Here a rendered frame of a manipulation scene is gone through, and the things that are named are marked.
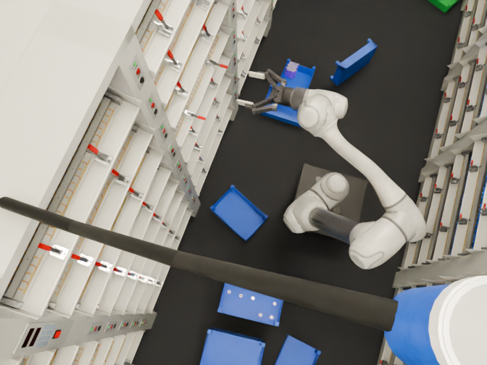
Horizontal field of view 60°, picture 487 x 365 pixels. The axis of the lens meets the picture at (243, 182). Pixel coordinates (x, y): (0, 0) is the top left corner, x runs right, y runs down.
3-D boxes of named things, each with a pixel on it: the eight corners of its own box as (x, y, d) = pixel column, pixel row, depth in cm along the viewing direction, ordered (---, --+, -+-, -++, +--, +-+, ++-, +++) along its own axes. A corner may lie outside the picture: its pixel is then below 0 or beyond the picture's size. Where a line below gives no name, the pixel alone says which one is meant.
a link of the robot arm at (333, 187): (349, 195, 234) (360, 185, 213) (325, 215, 231) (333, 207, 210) (330, 173, 237) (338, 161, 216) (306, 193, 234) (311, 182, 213)
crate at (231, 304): (285, 284, 213) (286, 284, 206) (277, 326, 208) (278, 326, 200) (227, 271, 215) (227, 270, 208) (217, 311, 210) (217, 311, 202)
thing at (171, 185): (177, 185, 197) (181, 179, 184) (123, 313, 181) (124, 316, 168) (135, 167, 193) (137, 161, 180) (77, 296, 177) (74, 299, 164)
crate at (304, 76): (285, 67, 295) (288, 58, 289) (313, 75, 293) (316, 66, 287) (273, 95, 278) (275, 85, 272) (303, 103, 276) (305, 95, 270)
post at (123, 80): (200, 203, 267) (131, 23, 99) (195, 217, 264) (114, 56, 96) (171, 193, 268) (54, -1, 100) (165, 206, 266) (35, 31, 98)
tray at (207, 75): (227, 39, 198) (232, 29, 189) (178, 153, 182) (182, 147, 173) (188, 19, 194) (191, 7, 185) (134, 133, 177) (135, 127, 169)
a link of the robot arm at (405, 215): (414, 191, 160) (388, 214, 158) (441, 229, 161) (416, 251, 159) (396, 193, 173) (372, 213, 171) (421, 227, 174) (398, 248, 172)
